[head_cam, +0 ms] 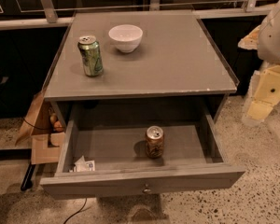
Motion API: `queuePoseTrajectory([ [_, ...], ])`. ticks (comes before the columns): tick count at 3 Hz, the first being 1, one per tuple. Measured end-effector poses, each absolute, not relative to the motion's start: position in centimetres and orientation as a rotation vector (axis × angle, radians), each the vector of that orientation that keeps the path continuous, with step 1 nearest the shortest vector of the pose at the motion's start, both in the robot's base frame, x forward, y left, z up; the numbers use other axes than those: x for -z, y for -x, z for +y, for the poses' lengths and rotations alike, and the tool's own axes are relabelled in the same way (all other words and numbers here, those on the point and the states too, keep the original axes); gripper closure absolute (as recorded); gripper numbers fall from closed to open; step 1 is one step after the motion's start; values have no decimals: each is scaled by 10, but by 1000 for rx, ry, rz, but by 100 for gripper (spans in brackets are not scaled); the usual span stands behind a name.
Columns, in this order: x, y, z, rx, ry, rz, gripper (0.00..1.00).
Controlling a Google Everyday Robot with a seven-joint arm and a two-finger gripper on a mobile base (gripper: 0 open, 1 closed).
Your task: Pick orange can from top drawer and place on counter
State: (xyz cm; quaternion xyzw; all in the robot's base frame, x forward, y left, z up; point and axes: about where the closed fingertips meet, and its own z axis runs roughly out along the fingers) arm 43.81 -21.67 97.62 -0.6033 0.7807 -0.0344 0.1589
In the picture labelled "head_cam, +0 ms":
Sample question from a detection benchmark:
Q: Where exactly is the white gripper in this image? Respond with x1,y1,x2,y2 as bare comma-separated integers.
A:
238,26,280,127

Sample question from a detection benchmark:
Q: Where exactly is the orange soda can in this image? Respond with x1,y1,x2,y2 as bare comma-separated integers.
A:
146,126,164,159

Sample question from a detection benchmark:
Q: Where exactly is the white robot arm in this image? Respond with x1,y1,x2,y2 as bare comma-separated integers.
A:
238,0,280,126

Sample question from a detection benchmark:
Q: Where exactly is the grey cabinet with counter top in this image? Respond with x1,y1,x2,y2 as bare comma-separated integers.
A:
45,10,237,120

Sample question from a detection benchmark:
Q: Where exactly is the open grey top drawer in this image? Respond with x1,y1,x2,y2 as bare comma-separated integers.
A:
40,102,245,199

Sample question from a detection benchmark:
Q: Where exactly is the round metal drawer knob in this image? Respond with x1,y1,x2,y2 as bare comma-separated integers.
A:
142,184,151,194

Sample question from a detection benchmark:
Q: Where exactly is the green soda can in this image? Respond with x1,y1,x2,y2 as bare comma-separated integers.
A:
77,35,104,77

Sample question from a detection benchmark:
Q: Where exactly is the white paper packet in drawer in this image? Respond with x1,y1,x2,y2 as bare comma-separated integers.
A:
74,157,95,172

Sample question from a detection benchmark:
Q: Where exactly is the white ceramic bowl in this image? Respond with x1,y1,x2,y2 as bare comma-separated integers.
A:
108,24,143,53

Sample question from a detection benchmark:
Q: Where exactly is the brown cardboard box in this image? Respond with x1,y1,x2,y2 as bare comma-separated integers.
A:
16,90,65,164

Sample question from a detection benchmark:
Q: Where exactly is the black bar on floor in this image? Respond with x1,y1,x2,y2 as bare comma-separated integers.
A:
21,163,35,191

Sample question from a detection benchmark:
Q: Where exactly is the metal railing frame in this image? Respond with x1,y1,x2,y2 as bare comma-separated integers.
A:
0,0,280,32

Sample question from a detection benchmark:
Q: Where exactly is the black cable on floor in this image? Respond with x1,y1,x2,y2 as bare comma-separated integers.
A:
63,197,89,224

